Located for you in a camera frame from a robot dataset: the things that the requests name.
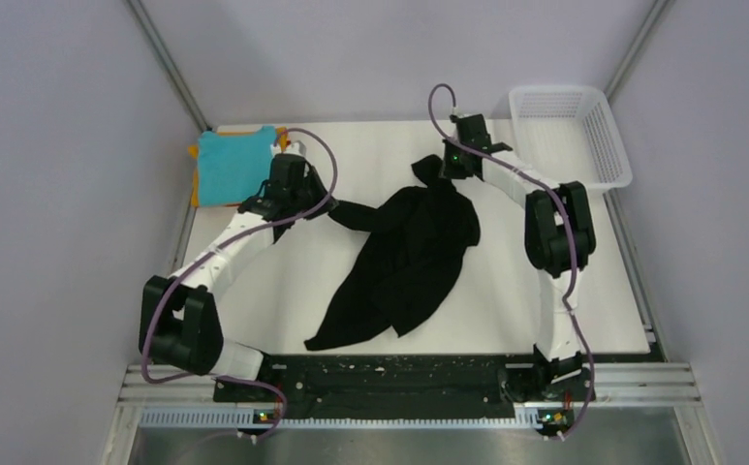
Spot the black t-shirt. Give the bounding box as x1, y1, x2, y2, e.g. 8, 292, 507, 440
304, 155, 481, 352

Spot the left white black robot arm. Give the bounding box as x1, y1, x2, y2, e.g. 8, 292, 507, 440
139, 151, 336, 401

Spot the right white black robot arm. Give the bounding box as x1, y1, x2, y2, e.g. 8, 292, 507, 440
441, 113, 597, 399

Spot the folded yellow t-shirt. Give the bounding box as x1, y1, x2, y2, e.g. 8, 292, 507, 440
187, 127, 289, 210

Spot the folded cyan t-shirt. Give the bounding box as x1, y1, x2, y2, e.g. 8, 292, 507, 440
195, 125, 280, 209

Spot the white plastic basket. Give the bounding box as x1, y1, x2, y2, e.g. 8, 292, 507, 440
508, 85, 633, 193

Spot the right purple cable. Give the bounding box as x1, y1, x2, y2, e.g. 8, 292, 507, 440
428, 83, 597, 443

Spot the purple cable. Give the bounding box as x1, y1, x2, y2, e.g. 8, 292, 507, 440
140, 127, 340, 444
428, 83, 597, 443

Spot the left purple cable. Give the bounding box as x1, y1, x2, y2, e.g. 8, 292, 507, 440
140, 127, 340, 444

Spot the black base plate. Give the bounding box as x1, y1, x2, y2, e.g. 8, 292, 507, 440
213, 355, 595, 420

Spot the white slotted cable duct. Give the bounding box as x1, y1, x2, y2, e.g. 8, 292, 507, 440
139, 407, 568, 430

